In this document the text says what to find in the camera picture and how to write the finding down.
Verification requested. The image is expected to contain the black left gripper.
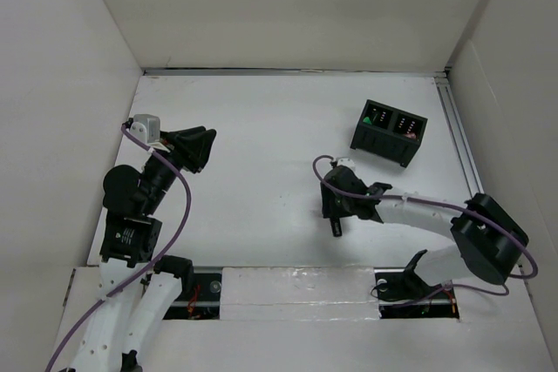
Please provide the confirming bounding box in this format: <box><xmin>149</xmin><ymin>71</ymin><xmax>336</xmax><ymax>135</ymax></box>
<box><xmin>142</xmin><ymin>125</ymin><xmax>215</xmax><ymax>213</ymax></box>

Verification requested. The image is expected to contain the red cap black highlighter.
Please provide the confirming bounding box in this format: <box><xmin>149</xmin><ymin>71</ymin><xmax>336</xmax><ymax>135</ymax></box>
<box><xmin>330</xmin><ymin>218</ymin><xmax>343</xmax><ymax>238</ymax></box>

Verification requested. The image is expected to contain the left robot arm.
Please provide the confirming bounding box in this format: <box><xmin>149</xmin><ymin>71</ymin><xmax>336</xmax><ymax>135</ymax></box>
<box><xmin>68</xmin><ymin>121</ymin><xmax>217</xmax><ymax>371</ymax></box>

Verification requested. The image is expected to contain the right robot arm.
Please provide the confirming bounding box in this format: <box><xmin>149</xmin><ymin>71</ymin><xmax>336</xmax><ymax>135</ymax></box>
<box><xmin>319</xmin><ymin>161</ymin><xmax>529</xmax><ymax>301</ymax></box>

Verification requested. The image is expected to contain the black two-compartment organizer box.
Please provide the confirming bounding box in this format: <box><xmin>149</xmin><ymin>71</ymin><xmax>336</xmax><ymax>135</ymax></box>
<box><xmin>350</xmin><ymin>100</ymin><xmax>428</xmax><ymax>168</ymax></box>

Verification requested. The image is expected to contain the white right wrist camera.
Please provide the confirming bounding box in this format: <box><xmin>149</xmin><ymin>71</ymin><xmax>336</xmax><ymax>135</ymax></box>
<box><xmin>331</xmin><ymin>157</ymin><xmax>356</xmax><ymax>172</ymax></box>

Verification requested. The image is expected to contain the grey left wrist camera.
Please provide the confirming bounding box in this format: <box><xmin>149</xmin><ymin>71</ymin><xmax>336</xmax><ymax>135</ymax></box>
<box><xmin>125</xmin><ymin>114</ymin><xmax>160</xmax><ymax>146</ymax></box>

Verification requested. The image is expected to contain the aluminium rail back edge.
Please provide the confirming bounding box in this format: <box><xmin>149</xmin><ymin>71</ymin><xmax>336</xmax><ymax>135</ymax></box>
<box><xmin>143</xmin><ymin>67</ymin><xmax>446</xmax><ymax>78</ymax></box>

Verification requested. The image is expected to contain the aluminium rail edge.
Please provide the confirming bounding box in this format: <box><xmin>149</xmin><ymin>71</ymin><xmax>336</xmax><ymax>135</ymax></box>
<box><xmin>143</xmin><ymin>67</ymin><xmax>446</xmax><ymax>78</ymax></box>
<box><xmin>434</xmin><ymin>73</ymin><xmax>484</xmax><ymax>195</ymax></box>

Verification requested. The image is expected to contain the aluminium rail right edge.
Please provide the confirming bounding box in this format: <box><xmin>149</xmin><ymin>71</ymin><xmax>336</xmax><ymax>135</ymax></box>
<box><xmin>434</xmin><ymin>73</ymin><xmax>484</xmax><ymax>195</ymax></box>

